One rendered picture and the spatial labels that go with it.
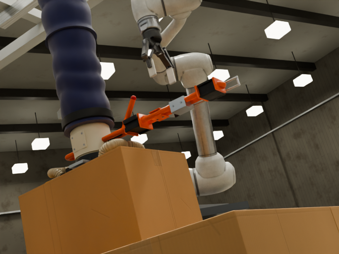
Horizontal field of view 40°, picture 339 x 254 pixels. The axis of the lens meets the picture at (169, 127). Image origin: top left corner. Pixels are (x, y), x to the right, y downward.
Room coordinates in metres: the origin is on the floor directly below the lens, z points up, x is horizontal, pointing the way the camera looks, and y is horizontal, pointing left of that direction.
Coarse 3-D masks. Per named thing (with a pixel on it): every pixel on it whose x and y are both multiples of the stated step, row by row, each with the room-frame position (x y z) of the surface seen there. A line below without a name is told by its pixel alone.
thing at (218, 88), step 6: (216, 78) 1.54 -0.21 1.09; (204, 84) 1.56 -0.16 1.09; (210, 84) 1.54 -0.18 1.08; (216, 84) 1.53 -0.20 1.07; (198, 90) 1.57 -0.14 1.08; (204, 90) 1.56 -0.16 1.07; (210, 90) 1.55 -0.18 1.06; (216, 90) 1.54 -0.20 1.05; (222, 90) 1.56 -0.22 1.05; (198, 96) 1.56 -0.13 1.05; (204, 96) 1.56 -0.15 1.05; (210, 96) 1.58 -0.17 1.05; (216, 96) 1.60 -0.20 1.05
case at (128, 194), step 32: (96, 160) 1.61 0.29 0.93; (128, 160) 1.57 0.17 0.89; (160, 160) 1.73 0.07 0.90; (32, 192) 1.82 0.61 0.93; (64, 192) 1.72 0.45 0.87; (96, 192) 1.63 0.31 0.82; (128, 192) 1.55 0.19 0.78; (160, 192) 1.69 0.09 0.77; (192, 192) 1.86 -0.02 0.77; (32, 224) 1.84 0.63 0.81; (64, 224) 1.74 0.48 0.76; (96, 224) 1.65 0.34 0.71; (128, 224) 1.57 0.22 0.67; (160, 224) 1.65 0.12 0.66
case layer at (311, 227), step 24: (216, 216) 0.77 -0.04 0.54; (240, 216) 0.76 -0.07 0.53; (264, 216) 0.85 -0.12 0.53; (288, 216) 0.96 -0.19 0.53; (312, 216) 1.11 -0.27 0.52; (336, 216) 1.30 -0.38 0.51; (144, 240) 0.84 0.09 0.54; (168, 240) 0.81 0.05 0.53; (192, 240) 0.79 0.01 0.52; (216, 240) 0.77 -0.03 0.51; (240, 240) 0.75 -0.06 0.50; (264, 240) 0.82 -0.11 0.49; (288, 240) 0.92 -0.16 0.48; (312, 240) 1.05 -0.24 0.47; (336, 240) 1.22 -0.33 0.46
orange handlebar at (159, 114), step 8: (192, 96) 1.59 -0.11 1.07; (152, 112) 1.69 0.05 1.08; (160, 112) 1.66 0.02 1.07; (168, 112) 1.69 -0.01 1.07; (144, 120) 1.70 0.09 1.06; (152, 120) 1.73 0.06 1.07; (160, 120) 1.73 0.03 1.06; (104, 136) 1.81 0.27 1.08; (112, 136) 1.79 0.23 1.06; (120, 136) 1.82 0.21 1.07; (72, 152) 1.91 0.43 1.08; (72, 160) 1.97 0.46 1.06
